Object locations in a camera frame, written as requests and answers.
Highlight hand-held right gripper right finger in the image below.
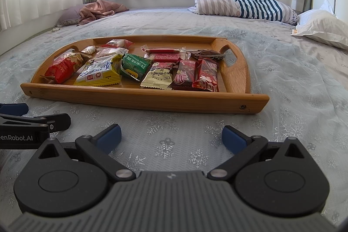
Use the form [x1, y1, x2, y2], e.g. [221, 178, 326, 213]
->
[207, 125, 310, 181]

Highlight red gold patterned snack packet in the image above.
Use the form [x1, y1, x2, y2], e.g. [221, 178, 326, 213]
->
[41, 49, 88, 85]

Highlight yellow white biscuit packet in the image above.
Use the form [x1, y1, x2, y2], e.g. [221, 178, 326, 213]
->
[73, 55, 123, 86]

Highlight wooden tray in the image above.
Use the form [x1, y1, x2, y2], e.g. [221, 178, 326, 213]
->
[20, 35, 270, 114]

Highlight blue white striped pillow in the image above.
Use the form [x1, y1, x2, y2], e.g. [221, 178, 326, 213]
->
[187, 0, 299, 25]

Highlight red print cracker packet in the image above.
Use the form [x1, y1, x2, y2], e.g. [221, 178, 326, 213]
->
[152, 54, 182, 63]
[140, 44, 188, 55]

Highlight bright red chocolate packet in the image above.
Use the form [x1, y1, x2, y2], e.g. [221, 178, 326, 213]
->
[192, 57, 220, 92]

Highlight pink blanket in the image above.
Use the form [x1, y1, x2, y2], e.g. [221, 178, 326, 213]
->
[77, 0, 130, 26]

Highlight dark red chocolate bar packet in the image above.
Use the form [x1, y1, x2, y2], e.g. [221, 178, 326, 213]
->
[172, 59, 200, 90]

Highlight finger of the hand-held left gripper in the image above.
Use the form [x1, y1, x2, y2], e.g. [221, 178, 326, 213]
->
[0, 103, 29, 116]
[38, 112, 72, 138]

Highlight green snack packet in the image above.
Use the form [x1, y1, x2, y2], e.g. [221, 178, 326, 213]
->
[120, 53, 153, 82]

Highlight lavender pillow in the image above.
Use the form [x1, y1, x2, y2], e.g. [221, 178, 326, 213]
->
[55, 5, 85, 28]

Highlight dark brown snack packet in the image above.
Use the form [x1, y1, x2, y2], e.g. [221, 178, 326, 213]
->
[190, 49, 227, 61]

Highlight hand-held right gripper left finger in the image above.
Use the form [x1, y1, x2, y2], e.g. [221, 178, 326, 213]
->
[39, 124, 136, 182]

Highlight gold candy packet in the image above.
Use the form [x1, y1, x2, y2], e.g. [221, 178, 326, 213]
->
[141, 62, 178, 90]

